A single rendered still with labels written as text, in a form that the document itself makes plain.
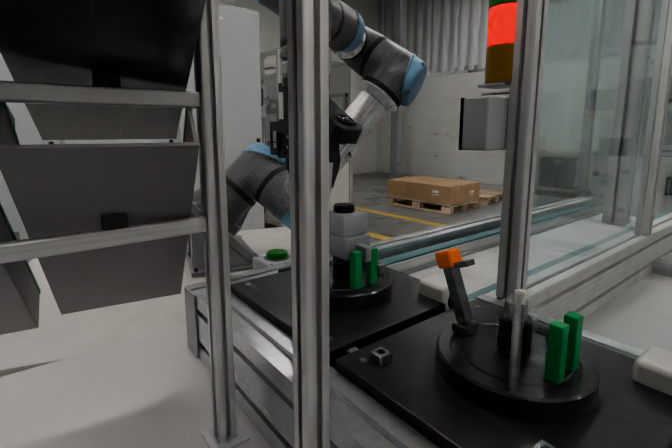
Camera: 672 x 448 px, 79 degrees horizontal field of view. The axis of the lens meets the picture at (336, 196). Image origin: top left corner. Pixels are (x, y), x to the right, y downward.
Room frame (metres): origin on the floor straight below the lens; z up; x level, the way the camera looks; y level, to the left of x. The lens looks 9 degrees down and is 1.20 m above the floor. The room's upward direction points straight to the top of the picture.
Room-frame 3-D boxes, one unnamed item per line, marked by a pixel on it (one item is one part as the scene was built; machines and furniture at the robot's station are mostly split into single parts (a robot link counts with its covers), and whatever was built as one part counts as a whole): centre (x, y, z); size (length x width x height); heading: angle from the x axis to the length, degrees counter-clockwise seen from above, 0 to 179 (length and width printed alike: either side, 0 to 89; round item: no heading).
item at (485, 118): (0.58, -0.23, 1.29); 0.12 x 0.05 x 0.25; 128
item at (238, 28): (3.79, 1.15, 1.12); 0.80 x 0.54 x 2.25; 131
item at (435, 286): (0.54, -0.15, 0.97); 0.05 x 0.05 x 0.04; 38
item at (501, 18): (0.58, -0.23, 1.33); 0.05 x 0.05 x 0.05
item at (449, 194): (6.36, -1.52, 0.20); 1.20 x 0.80 x 0.41; 41
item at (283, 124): (0.63, 0.05, 1.21); 0.09 x 0.08 x 0.12; 38
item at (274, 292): (0.56, -0.01, 0.96); 0.24 x 0.24 x 0.02; 38
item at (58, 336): (0.98, 0.30, 0.84); 0.90 x 0.70 x 0.03; 111
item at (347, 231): (0.55, -0.02, 1.06); 0.08 x 0.04 x 0.07; 38
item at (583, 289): (0.72, -0.26, 0.91); 0.84 x 0.28 x 0.10; 128
